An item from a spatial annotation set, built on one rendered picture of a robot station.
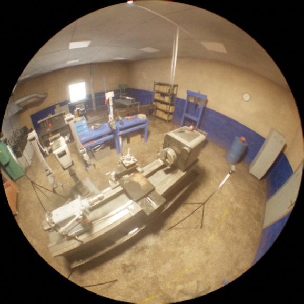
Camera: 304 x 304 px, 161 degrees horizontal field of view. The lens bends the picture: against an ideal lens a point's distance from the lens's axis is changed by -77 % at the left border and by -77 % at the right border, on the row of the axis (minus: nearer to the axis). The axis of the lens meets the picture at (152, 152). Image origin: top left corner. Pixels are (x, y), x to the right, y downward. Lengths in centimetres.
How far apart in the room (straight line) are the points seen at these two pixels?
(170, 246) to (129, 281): 98
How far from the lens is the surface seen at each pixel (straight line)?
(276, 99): 467
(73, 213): 118
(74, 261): 201
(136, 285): 223
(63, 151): 163
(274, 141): 424
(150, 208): 132
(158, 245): 212
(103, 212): 154
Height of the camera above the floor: 210
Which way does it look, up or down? 39 degrees down
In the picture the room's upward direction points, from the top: 6 degrees clockwise
